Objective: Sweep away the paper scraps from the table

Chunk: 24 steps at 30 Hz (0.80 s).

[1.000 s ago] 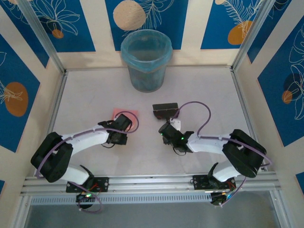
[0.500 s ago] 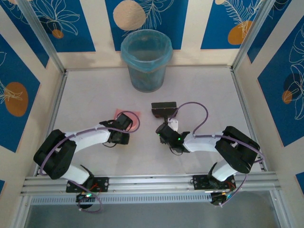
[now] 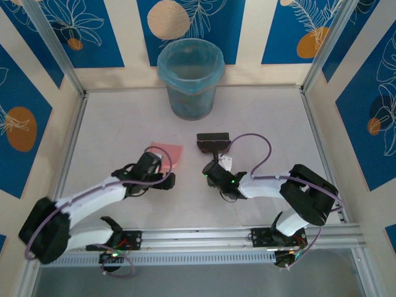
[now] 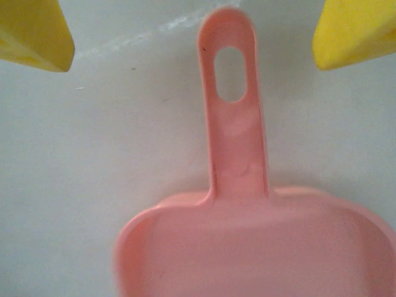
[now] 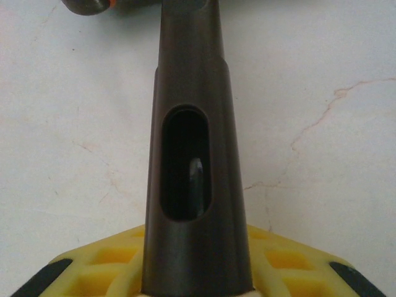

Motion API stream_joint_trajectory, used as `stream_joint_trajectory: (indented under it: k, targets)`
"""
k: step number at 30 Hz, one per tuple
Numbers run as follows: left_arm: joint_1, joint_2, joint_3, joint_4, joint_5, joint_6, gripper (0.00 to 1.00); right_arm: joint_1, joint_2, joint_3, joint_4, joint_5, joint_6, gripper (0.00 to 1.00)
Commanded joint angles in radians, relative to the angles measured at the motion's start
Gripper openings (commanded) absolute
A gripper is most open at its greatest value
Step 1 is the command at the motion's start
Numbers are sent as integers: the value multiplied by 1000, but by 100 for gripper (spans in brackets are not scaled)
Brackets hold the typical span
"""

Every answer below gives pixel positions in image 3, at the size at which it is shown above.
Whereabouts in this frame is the pink dustpan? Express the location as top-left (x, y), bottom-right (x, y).
top-left (149, 141), bottom-right (184, 174)

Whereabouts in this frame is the black hand brush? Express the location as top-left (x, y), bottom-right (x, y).
top-left (196, 132), bottom-right (231, 162)

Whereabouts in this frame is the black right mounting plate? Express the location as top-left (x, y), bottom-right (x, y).
top-left (250, 227), bottom-right (306, 248)

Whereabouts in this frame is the black mounting plate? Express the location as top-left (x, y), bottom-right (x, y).
top-left (250, 227), bottom-right (306, 248)
top-left (114, 230), bottom-right (143, 251)

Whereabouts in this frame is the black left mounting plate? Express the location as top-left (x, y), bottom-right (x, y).
top-left (114, 230), bottom-right (143, 251)

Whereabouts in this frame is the trash bin with blue liner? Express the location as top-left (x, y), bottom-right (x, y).
top-left (157, 38), bottom-right (225, 121)

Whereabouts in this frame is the left controller board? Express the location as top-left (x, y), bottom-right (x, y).
top-left (98, 251), bottom-right (124, 264)

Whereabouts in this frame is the controller board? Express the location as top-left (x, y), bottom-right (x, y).
top-left (273, 247), bottom-right (307, 269)
top-left (98, 251), bottom-right (124, 264)

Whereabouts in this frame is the right controller board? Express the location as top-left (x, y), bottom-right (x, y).
top-left (273, 247), bottom-right (307, 269)

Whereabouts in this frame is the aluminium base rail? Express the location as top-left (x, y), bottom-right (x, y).
top-left (61, 222), bottom-right (363, 253)

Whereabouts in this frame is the aluminium table side rail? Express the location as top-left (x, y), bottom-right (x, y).
top-left (51, 92), bottom-right (90, 202)
top-left (300, 88), bottom-right (349, 223)

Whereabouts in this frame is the grey slotted cable duct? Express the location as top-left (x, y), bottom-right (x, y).
top-left (49, 249), bottom-right (278, 267)

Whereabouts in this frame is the aluminium frame post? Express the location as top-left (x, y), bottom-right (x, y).
top-left (21, 0), bottom-right (87, 96)
top-left (301, 0), bottom-right (363, 93)

